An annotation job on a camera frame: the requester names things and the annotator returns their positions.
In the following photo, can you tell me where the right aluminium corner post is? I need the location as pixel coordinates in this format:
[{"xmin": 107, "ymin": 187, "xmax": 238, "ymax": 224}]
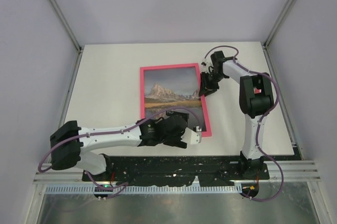
[{"xmin": 262, "ymin": 0, "xmax": 314, "ymax": 50}]

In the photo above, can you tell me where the pink picture frame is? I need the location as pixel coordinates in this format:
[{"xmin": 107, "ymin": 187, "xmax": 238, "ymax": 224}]
[{"xmin": 139, "ymin": 63, "xmax": 213, "ymax": 138}]

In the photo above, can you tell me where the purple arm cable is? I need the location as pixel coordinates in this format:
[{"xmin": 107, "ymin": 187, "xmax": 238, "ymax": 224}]
[
  {"xmin": 203, "ymin": 45, "xmax": 285, "ymax": 203},
  {"xmin": 38, "ymin": 106, "xmax": 204, "ymax": 201}
]

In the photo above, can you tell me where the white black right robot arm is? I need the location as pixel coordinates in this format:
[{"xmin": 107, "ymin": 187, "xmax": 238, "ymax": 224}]
[{"xmin": 199, "ymin": 51, "xmax": 275, "ymax": 179}]

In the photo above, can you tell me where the aluminium front rail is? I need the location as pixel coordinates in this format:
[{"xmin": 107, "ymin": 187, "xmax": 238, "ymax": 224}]
[{"xmin": 33, "ymin": 160, "xmax": 321, "ymax": 184}]

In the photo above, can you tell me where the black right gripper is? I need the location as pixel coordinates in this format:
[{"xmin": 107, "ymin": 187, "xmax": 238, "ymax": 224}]
[{"xmin": 199, "ymin": 71, "xmax": 226, "ymax": 97}]

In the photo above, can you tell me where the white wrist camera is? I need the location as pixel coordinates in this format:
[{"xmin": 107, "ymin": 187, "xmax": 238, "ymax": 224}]
[
  {"xmin": 181, "ymin": 126, "xmax": 202, "ymax": 145},
  {"xmin": 201, "ymin": 58, "xmax": 213, "ymax": 67}
]

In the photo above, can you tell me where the left aluminium corner post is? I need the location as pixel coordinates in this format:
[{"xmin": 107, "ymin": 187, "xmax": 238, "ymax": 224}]
[{"xmin": 33, "ymin": 0, "xmax": 84, "ymax": 54}]

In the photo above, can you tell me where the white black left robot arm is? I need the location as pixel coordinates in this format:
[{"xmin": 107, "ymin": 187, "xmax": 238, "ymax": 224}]
[{"xmin": 50, "ymin": 110, "xmax": 189, "ymax": 181}]

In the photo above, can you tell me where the white slotted cable duct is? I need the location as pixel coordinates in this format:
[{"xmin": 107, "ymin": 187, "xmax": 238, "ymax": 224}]
[{"xmin": 45, "ymin": 184, "xmax": 242, "ymax": 195}]

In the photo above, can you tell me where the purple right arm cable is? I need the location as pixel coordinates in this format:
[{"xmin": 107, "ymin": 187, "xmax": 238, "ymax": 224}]
[{"xmin": 203, "ymin": 45, "xmax": 285, "ymax": 203}]

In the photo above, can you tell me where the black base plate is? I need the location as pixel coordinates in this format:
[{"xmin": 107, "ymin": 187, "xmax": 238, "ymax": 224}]
[{"xmin": 92, "ymin": 156, "xmax": 270, "ymax": 187}]

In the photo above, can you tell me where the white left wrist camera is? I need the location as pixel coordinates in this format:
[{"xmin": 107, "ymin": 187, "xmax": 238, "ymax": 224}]
[{"xmin": 181, "ymin": 126, "xmax": 202, "ymax": 145}]

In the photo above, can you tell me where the aluminium corner post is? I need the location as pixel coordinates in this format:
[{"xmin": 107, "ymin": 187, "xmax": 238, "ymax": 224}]
[
  {"xmin": 262, "ymin": 0, "xmax": 314, "ymax": 50},
  {"xmin": 33, "ymin": 0, "xmax": 84, "ymax": 54}
]

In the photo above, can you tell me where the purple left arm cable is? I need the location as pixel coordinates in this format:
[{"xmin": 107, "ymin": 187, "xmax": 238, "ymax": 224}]
[{"xmin": 38, "ymin": 106, "xmax": 204, "ymax": 201}]

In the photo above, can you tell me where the mountain landscape photo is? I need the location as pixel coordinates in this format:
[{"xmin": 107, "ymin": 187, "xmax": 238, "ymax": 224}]
[{"xmin": 144, "ymin": 66, "xmax": 209, "ymax": 133}]

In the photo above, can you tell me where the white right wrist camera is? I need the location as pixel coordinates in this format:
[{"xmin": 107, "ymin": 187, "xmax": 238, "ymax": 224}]
[{"xmin": 201, "ymin": 58, "xmax": 213, "ymax": 67}]

